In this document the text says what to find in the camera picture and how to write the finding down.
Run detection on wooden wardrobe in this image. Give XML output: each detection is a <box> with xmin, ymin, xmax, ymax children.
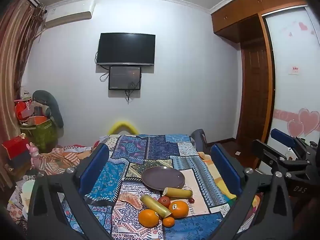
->
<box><xmin>211</xmin><ymin>0</ymin><xmax>320</xmax><ymax>180</ymax></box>

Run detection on black television cable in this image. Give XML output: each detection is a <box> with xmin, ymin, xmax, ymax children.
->
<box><xmin>94</xmin><ymin>51</ymin><xmax>110</xmax><ymax>82</ymax></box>

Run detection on red box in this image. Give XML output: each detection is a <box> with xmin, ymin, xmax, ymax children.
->
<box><xmin>2</xmin><ymin>136</ymin><xmax>32</xmax><ymax>160</ymax></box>

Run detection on pink heart decals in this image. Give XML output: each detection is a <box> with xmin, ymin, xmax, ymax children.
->
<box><xmin>287</xmin><ymin>108</ymin><xmax>320</xmax><ymax>138</ymax></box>

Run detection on black wall television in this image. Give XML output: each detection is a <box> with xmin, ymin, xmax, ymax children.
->
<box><xmin>97</xmin><ymin>32</ymin><xmax>156</xmax><ymax>67</ymax></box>

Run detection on small tangerine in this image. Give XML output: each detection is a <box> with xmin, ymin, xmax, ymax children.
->
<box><xmin>162</xmin><ymin>216</ymin><xmax>175</xmax><ymax>228</ymax></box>

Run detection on small black wall monitor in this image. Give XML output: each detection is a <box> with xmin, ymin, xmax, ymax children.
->
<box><xmin>108</xmin><ymin>66</ymin><xmax>142</xmax><ymax>91</ymax></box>

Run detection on white sliding wardrobe door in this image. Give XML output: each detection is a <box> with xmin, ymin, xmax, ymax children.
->
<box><xmin>259</xmin><ymin>5</ymin><xmax>320</xmax><ymax>170</ymax></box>

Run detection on pink plush toy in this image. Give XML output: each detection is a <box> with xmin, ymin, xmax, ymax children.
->
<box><xmin>26</xmin><ymin>142</ymin><xmax>42</xmax><ymax>168</ymax></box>

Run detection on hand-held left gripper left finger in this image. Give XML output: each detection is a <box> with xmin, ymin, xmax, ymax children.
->
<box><xmin>27</xmin><ymin>142</ymin><xmax>115</xmax><ymax>240</ymax></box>

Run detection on white air conditioner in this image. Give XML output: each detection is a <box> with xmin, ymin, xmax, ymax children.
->
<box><xmin>44</xmin><ymin>0</ymin><xmax>96</xmax><ymax>28</ymax></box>

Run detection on peeled pomelo segment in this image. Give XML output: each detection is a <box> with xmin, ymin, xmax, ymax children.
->
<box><xmin>118</xmin><ymin>192</ymin><xmax>143</xmax><ymax>210</ymax></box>

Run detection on dark purple plate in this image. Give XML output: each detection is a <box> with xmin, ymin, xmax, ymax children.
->
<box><xmin>141</xmin><ymin>166</ymin><xmax>186</xmax><ymax>190</ymax></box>

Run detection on large orange with sticker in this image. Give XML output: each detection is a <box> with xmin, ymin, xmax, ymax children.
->
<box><xmin>168</xmin><ymin>200</ymin><xmax>189</xmax><ymax>219</ymax></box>
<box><xmin>138</xmin><ymin>209</ymin><xmax>160</xmax><ymax>228</ymax></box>

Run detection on dark grey bag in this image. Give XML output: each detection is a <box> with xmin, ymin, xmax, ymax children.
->
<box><xmin>190</xmin><ymin>129</ymin><xmax>208</xmax><ymax>155</ymax></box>

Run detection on red tomato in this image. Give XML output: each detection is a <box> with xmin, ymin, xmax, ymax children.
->
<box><xmin>157</xmin><ymin>196</ymin><xmax>172</xmax><ymax>208</ymax></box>

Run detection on patchwork blue blanket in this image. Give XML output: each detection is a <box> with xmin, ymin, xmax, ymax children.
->
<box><xmin>60</xmin><ymin>134</ymin><xmax>250</xmax><ymax>240</ymax></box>

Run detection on orange striped quilt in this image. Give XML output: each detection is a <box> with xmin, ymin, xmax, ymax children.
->
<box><xmin>37</xmin><ymin>145</ymin><xmax>100</xmax><ymax>178</ymax></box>

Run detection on red gift bag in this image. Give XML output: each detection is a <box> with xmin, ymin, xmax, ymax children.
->
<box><xmin>14</xmin><ymin>99</ymin><xmax>33</xmax><ymax>121</ymax></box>

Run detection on short sugarcane piece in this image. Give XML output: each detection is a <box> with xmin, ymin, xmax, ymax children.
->
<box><xmin>162</xmin><ymin>187</ymin><xmax>193</xmax><ymax>198</ymax></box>

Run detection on wooden door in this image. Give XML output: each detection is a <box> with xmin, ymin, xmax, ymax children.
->
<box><xmin>236</xmin><ymin>41</ymin><xmax>273</xmax><ymax>140</ymax></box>

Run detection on long sugarcane piece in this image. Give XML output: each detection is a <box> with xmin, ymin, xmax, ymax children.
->
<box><xmin>140</xmin><ymin>194</ymin><xmax>172</xmax><ymax>218</ymax></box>

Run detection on yellow curved cushion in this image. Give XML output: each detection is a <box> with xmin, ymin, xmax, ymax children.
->
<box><xmin>108</xmin><ymin>121</ymin><xmax>139</xmax><ymax>135</ymax></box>

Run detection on white floral sheet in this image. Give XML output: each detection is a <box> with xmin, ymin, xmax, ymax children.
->
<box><xmin>7</xmin><ymin>177</ymin><xmax>35</xmax><ymax>230</ymax></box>

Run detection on black monitor cable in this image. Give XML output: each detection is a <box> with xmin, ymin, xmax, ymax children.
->
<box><xmin>125</xmin><ymin>80</ymin><xmax>142</xmax><ymax>104</ymax></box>

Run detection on yellow orange fleece blanket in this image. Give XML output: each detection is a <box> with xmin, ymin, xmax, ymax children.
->
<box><xmin>197</xmin><ymin>151</ymin><xmax>263</xmax><ymax>205</ymax></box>

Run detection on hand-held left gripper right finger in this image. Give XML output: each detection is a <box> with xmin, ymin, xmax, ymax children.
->
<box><xmin>210</xmin><ymin>144</ymin><xmax>293</xmax><ymax>240</ymax></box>

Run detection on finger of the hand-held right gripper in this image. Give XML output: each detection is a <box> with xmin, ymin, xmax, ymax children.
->
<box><xmin>271</xmin><ymin>128</ymin><xmax>304</xmax><ymax>150</ymax></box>
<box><xmin>251</xmin><ymin>139</ymin><xmax>310</xmax><ymax>174</ymax></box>

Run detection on green bag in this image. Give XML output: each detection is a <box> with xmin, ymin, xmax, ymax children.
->
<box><xmin>20</xmin><ymin>119</ymin><xmax>59</xmax><ymax>153</ymax></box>

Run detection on brown striped curtain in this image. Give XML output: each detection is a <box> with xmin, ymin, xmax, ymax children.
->
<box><xmin>0</xmin><ymin>0</ymin><xmax>47</xmax><ymax>188</ymax></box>

